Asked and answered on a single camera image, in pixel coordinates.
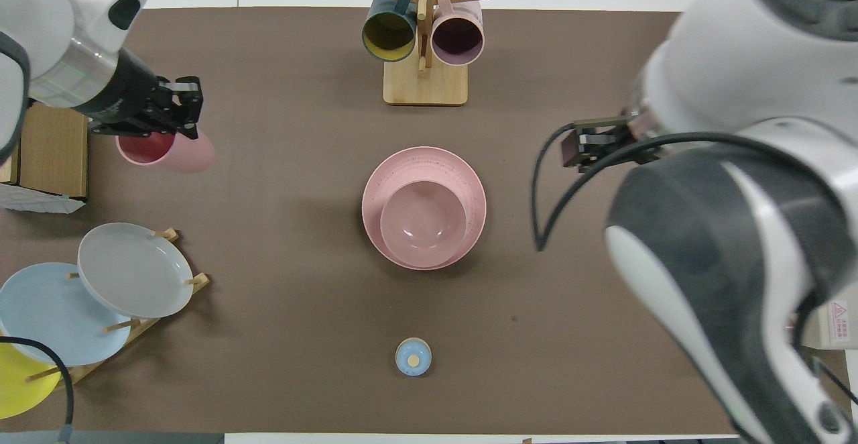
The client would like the light blue plate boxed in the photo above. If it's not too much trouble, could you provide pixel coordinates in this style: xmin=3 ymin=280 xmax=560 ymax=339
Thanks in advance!
xmin=0 ymin=262 xmax=132 ymax=367

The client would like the dark green mug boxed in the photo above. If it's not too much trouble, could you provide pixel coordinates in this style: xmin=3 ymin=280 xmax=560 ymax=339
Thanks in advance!
xmin=362 ymin=0 xmax=418 ymax=63

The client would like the pink plastic cup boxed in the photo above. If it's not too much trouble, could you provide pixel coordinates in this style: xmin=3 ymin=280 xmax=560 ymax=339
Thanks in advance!
xmin=115 ymin=129 xmax=216 ymax=175

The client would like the yellow plate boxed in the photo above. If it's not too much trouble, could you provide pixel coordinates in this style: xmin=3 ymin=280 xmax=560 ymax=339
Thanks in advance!
xmin=0 ymin=332 xmax=62 ymax=421

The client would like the gray plate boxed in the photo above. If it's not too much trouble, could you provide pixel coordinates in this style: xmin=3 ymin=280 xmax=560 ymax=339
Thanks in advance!
xmin=77 ymin=222 xmax=194 ymax=319

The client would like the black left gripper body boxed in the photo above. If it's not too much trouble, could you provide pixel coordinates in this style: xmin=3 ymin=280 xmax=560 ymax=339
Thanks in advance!
xmin=90 ymin=52 xmax=179 ymax=136

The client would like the white checked cloth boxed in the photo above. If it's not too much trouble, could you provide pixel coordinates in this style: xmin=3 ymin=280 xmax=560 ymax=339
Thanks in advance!
xmin=0 ymin=182 xmax=86 ymax=214

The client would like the blue jar with cork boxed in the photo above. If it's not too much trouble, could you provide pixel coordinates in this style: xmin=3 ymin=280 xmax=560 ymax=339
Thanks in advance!
xmin=395 ymin=337 xmax=432 ymax=377

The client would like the brown table mat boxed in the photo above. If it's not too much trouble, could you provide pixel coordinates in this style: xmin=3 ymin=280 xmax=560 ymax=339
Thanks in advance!
xmin=0 ymin=7 xmax=738 ymax=435

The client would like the pink speckled plate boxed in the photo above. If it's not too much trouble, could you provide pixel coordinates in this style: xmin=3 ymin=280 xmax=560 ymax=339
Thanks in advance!
xmin=362 ymin=146 xmax=487 ymax=272

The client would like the wooden plate rack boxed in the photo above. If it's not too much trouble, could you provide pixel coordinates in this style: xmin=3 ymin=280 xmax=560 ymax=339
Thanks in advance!
xmin=25 ymin=227 xmax=210 ymax=391

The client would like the beige toaster oven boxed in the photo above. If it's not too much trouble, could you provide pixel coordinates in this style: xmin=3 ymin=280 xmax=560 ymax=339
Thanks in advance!
xmin=798 ymin=283 xmax=858 ymax=351

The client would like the pink mug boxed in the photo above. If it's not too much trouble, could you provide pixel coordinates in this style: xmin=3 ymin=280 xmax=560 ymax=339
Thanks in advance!
xmin=430 ymin=0 xmax=485 ymax=66

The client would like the wooden mug tree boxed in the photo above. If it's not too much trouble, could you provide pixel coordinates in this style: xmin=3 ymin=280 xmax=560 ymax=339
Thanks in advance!
xmin=360 ymin=0 xmax=491 ymax=107

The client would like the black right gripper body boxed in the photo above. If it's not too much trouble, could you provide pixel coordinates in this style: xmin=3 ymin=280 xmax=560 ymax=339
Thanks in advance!
xmin=578 ymin=114 xmax=666 ymax=165

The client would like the pink bowl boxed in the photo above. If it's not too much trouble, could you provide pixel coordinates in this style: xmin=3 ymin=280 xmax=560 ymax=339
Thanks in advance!
xmin=380 ymin=180 xmax=468 ymax=269

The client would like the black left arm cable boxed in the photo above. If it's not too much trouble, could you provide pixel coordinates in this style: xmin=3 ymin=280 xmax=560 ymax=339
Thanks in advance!
xmin=0 ymin=336 xmax=75 ymax=435

